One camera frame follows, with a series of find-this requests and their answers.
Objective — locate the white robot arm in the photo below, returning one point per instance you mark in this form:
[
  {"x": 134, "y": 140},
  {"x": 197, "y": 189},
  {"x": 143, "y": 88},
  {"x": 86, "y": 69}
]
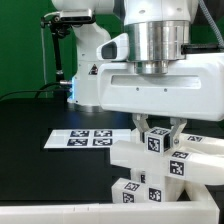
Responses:
[{"x": 152, "y": 68}]

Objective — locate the black camera stand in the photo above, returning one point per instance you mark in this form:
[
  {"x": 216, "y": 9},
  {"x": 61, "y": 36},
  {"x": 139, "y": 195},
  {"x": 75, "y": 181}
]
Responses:
[{"x": 59, "y": 29}]

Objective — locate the white corner fence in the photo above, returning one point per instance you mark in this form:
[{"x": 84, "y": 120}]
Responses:
[{"x": 201, "y": 209}]

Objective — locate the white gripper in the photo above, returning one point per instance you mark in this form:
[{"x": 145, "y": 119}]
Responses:
[{"x": 192, "y": 88}]

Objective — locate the grey camera on stand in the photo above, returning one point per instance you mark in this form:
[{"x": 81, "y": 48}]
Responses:
[{"x": 79, "y": 15}]

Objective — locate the white chair seat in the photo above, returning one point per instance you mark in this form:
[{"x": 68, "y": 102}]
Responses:
[{"x": 159, "y": 188}]

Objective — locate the white chair back frame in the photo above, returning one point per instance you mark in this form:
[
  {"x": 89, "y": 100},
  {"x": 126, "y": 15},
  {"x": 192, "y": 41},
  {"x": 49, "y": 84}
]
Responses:
[{"x": 197, "y": 159}]

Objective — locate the white chair nut cube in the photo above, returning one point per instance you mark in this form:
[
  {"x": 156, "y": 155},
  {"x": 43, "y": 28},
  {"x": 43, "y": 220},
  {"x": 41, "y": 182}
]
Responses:
[{"x": 157, "y": 140}]

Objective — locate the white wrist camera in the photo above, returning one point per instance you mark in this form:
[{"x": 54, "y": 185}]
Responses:
[{"x": 117, "y": 49}]

